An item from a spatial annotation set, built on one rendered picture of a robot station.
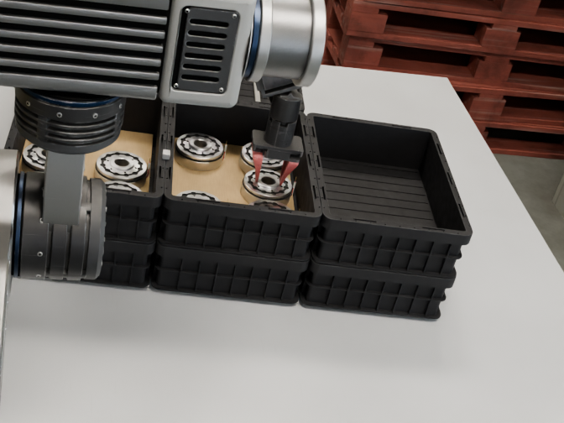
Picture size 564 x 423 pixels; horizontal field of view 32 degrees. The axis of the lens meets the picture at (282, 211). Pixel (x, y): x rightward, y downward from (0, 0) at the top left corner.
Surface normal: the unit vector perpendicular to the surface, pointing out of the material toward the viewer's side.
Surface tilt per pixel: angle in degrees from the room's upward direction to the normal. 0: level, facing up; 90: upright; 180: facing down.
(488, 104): 90
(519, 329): 0
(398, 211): 0
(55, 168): 90
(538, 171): 0
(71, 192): 90
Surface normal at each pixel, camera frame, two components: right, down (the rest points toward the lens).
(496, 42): 0.13, 0.59
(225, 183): 0.19, -0.80
